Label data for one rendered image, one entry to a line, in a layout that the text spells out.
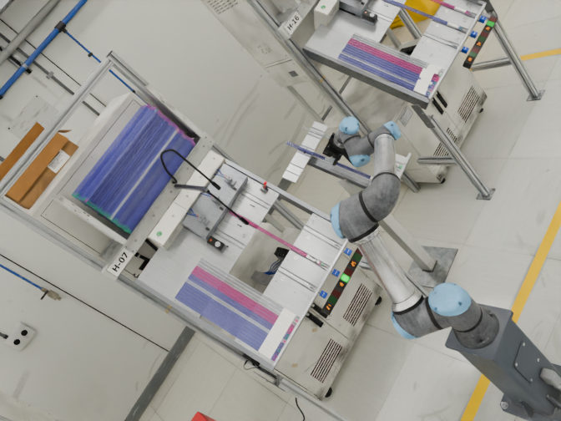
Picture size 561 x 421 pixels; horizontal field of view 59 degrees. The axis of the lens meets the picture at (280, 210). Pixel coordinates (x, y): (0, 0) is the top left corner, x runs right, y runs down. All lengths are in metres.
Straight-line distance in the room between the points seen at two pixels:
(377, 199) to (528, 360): 0.83
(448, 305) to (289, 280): 0.76
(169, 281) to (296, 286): 0.56
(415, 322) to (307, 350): 0.99
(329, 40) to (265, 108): 1.63
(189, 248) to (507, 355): 1.33
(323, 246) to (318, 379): 0.82
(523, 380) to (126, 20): 3.26
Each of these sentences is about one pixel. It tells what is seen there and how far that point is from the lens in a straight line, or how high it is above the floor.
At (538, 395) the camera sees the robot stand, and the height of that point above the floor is 0.17.
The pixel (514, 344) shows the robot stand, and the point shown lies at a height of 0.44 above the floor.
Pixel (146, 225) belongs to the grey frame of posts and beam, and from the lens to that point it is 2.24.
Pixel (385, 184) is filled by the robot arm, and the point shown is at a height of 1.12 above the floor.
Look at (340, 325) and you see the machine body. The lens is 2.71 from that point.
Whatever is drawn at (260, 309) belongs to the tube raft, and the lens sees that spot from 2.13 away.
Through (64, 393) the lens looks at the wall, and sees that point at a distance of 3.98.
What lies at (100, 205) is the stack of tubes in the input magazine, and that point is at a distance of 2.15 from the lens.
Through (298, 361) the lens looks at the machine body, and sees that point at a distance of 2.60.
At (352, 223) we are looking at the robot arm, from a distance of 1.61.
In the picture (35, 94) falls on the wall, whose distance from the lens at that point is 3.65.
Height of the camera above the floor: 2.06
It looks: 29 degrees down
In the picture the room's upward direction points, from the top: 48 degrees counter-clockwise
